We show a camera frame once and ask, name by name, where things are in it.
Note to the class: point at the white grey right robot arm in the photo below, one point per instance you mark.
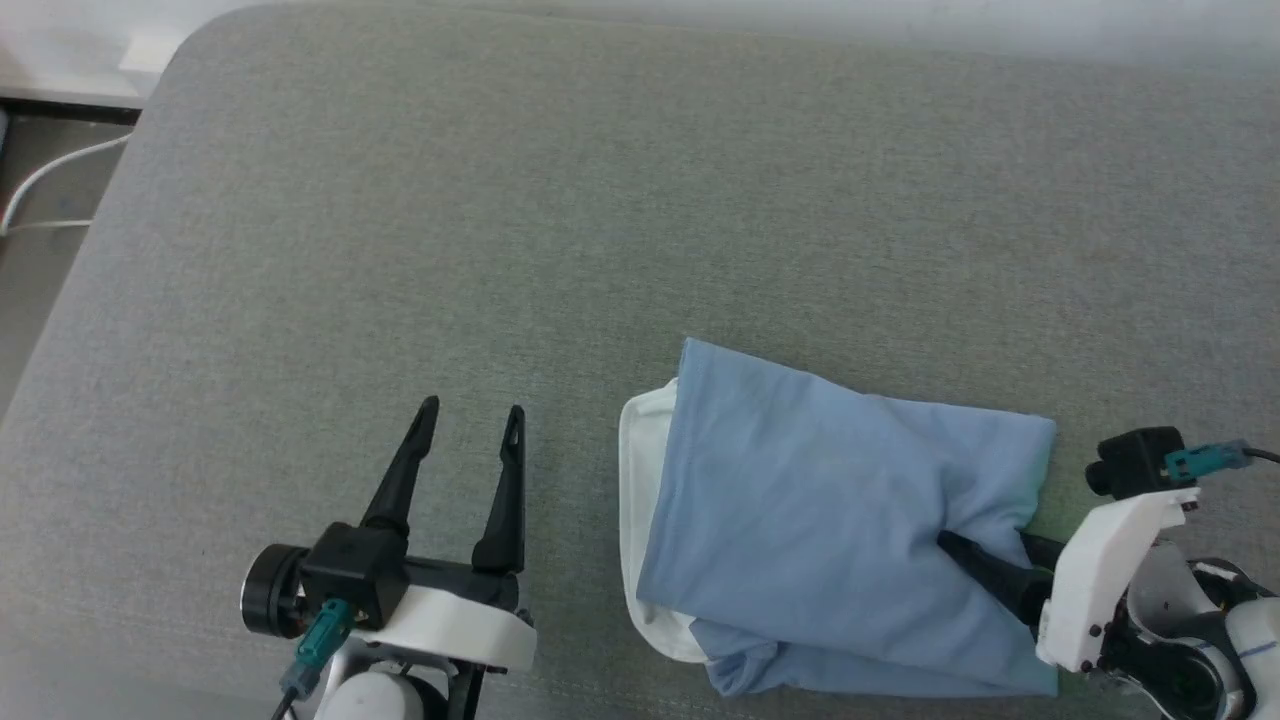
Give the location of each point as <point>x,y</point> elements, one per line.
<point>1190,660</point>

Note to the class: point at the light blue t-shirt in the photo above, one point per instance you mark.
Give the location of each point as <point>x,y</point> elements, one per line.
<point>800,500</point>

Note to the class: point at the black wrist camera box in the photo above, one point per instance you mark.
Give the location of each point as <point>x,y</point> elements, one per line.
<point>1135,462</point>
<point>350,570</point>

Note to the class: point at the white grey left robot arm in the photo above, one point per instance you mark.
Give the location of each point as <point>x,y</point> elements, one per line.
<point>370,700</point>

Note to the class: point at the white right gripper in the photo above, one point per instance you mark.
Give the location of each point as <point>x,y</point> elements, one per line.
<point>1095,580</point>

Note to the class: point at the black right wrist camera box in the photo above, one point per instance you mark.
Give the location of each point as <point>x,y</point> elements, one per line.
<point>1135,462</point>

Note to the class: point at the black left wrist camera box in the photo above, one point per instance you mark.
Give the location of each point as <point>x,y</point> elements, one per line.
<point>350,570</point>

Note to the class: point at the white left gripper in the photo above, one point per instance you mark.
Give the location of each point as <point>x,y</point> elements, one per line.
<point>460,625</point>

